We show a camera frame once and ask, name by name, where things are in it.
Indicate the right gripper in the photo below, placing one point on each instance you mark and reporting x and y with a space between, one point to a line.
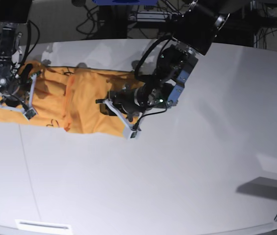
16 89

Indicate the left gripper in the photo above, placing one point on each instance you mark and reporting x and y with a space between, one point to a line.
129 102

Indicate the orange yellow T-shirt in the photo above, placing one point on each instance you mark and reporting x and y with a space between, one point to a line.
71 100

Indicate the white power strip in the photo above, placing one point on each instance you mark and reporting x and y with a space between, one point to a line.
149 16

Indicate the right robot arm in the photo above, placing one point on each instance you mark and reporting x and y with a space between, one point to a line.
12 14

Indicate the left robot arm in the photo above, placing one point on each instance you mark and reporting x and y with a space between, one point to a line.
195 31

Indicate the white label strip on table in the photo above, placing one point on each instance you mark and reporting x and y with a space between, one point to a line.
27 224

